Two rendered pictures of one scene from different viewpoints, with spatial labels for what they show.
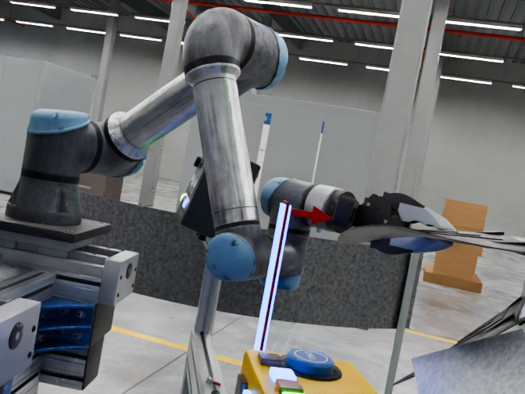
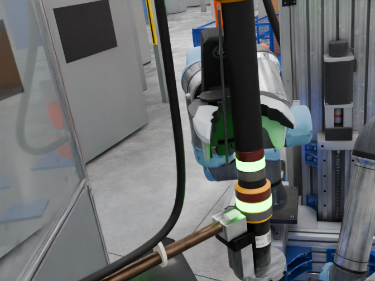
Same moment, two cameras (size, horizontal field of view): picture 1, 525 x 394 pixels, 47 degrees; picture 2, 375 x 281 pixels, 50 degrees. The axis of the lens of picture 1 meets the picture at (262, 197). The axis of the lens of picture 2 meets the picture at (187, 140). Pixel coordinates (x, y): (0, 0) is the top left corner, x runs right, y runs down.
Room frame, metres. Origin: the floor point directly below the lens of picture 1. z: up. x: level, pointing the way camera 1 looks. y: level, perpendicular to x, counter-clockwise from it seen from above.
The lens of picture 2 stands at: (0.85, -0.80, 1.82)
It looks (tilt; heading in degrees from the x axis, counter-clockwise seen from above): 22 degrees down; 106
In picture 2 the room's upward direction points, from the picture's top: 8 degrees counter-clockwise
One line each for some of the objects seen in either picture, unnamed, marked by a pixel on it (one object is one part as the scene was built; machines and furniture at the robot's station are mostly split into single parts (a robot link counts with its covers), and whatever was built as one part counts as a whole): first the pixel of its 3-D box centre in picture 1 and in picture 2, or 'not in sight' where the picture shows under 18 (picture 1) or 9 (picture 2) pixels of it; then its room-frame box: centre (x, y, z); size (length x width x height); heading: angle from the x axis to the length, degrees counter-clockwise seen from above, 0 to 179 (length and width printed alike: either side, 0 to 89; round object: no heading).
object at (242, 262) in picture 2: not in sight; (250, 240); (0.79, -0.38, 1.50); 0.09 x 0.07 x 0.10; 45
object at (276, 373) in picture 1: (282, 375); not in sight; (0.45, -0.04, 1.08); 0.02 x 0.02 x 0.01; 10
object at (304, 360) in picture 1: (309, 363); not in sight; (0.49, -0.06, 1.08); 0.04 x 0.04 x 0.02
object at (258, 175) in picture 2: not in sight; (251, 170); (0.80, -0.37, 1.60); 0.03 x 0.03 x 0.01
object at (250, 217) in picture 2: not in sight; (254, 207); (0.80, -0.37, 1.54); 0.04 x 0.04 x 0.01
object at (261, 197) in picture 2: not in sight; (253, 189); (0.80, -0.37, 1.57); 0.04 x 0.04 x 0.01
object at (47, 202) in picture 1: (47, 195); not in sight; (1.25, 0.44, 1.09); 0.15 x 0.15 x 0.10
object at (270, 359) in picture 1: (269, 359); not in sight; (0.48, -0.03, 1.08); 0.02 x 0.02 x 0.01; 10
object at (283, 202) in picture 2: not in sight; (265, 188); (0.75, 0.47, 1.09); 0.15 x 0.15 x 0.10
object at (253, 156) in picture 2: not in sight; (249, 150); (0.80, -0.37, 1.62); 0.03 x 0.03 x 0.01
